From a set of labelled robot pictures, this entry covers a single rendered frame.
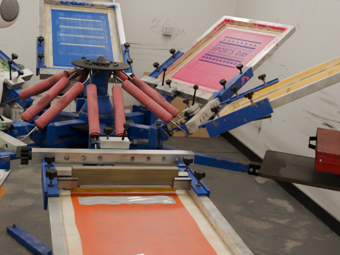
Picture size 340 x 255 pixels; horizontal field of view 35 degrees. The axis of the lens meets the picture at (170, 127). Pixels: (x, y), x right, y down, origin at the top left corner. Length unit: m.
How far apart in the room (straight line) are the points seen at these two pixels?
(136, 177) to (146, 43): 4.25
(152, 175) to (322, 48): 2.86
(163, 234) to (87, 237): 0.24
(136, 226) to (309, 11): 3.43
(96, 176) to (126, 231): 0.32
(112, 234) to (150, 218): 0.19
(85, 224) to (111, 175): 0.28
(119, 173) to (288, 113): 3.24
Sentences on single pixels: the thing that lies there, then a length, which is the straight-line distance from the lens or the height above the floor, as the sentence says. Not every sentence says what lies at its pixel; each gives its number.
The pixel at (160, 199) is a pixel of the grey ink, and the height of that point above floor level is 0.96.
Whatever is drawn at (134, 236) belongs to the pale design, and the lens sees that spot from 1.75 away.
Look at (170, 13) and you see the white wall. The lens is 6.22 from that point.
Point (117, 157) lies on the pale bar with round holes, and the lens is 2.25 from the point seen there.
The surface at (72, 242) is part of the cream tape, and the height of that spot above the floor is 0.95.
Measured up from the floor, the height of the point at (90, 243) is 0.95.
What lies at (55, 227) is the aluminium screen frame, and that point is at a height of 0.99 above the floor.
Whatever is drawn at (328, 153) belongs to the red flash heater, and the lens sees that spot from 2.42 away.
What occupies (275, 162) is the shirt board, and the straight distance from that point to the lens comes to 2.68.
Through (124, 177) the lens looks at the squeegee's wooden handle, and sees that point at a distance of 2.03.
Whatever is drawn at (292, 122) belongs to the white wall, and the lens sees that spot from 5.00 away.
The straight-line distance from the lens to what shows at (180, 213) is 1.94.
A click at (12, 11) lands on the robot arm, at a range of 1.15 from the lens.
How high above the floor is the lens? 1.75
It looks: 15 degrees down
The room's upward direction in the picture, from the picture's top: 6 degrees clockwise
